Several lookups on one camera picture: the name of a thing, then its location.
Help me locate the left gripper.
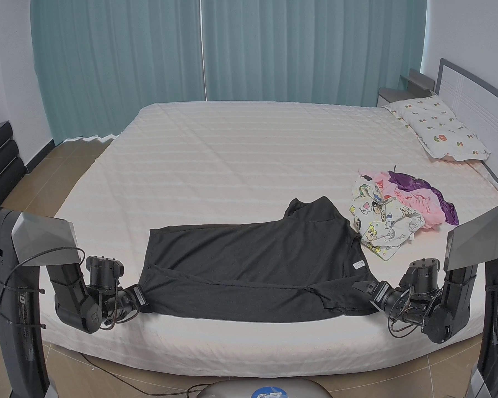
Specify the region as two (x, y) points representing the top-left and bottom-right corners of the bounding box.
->
(115, 284), (149, 321)

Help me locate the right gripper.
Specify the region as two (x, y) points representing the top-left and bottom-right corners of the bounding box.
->
(352, 279), (412, 319)

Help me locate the black T-shirt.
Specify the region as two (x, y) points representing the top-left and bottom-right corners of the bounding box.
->
(138, 195), (380, 323)

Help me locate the bed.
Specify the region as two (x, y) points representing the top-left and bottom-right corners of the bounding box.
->
(39, 58), (498, 378)

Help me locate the white printed pyjama garment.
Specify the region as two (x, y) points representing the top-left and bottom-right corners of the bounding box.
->
(349, 172), (425, 261)

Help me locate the pink garment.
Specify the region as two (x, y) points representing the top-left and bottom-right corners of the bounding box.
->
(364, 170), (440, 229)

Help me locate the purple garment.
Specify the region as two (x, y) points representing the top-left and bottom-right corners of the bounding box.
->
(388, 169), (460, 226)

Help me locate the white printed pillow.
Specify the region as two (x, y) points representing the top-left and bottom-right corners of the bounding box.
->
(381, 95), (491, 161)

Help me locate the grey white bedside table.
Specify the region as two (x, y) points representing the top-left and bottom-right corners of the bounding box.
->
(377, 68), (434, 107)

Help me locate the black chest of drawers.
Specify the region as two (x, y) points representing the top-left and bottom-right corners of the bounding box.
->
(0, 121), (27, 200)

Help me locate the black cable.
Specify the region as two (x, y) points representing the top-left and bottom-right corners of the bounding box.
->
(81, 353), (208, 393)
(2, 247), (86, 289)

